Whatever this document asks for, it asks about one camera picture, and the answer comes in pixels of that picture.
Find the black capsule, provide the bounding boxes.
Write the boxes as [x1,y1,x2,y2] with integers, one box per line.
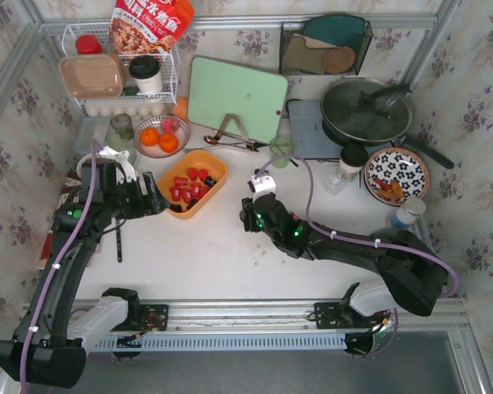
[204,176,217,187]
[187,199,198,211]
[169,204,182,213]

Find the black handled fork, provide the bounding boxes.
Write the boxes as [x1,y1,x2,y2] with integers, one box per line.
[115,228,123,263]

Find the red capsule pair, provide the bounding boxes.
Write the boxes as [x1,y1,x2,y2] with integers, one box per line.
[173,176,189,186]
[181,188,192,204]

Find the orange storage basket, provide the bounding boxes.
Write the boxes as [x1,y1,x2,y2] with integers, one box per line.
[157,150,227,220]

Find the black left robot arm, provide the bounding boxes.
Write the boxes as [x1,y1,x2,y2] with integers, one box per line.
[0,158,169,393]

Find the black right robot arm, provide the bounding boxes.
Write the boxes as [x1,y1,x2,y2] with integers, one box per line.
[239,193,449,322]

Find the clear storage box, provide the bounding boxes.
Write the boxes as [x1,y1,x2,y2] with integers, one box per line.
[74,117,110,155]

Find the coffee cup black lid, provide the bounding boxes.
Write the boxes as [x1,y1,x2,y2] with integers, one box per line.
[339,144,369,181]

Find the striped cloth mat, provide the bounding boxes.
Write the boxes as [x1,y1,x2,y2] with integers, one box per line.
[38,170,81,270]

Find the orange left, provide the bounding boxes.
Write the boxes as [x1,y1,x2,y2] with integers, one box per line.
[140,127,160,147]

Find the orange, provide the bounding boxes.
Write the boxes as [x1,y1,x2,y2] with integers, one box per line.
[159,134,179,153]
[140,127,160,147]

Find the green glass cup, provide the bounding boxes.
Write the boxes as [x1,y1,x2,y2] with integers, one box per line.
[270,135,294,168]

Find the grey glass jar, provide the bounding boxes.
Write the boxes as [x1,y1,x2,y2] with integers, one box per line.
[105,113,135,152]

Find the orange right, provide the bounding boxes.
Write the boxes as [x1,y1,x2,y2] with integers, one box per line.
[159,134,179,153]

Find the clear plastic cup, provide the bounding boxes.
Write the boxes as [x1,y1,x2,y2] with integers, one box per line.
[323,167,348,195]

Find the peach in bowl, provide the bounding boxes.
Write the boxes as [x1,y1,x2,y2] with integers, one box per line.
[160,116,181,134]

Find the fruit bowl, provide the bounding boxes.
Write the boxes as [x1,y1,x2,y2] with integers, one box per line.
[134,115,191,158]

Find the grey induction cooker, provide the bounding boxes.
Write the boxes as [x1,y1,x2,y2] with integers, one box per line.
[286,99,342,161]

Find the egg tray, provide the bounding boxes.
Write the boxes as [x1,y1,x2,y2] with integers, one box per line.
[84,103,168,118]

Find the copper spoon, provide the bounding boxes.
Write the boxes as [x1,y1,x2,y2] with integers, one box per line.
[204,135,265,152]

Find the orange sponge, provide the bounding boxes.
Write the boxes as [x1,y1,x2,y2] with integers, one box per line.
[173,96,188,121]

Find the green cutting board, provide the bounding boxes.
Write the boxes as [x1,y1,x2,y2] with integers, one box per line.
[187,56,288,143]

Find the white cup black lid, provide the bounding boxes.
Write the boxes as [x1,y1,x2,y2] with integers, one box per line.
[128,55,163,93]

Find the fried food pieces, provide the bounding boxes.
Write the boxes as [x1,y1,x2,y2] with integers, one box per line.
[373,177,405,202]

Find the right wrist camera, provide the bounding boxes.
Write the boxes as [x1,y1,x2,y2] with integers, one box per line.
[248,172,276,199]

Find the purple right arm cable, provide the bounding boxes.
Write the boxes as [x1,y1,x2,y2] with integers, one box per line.
[256,153,461,358]

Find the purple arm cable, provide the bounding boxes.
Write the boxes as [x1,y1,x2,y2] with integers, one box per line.
[19,139,104,394]
[256,153,461,358]

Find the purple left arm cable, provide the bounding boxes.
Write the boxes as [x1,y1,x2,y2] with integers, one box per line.
[19,139,104,394]

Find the white wire rack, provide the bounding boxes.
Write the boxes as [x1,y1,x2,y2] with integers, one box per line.
[61,22,180,106]

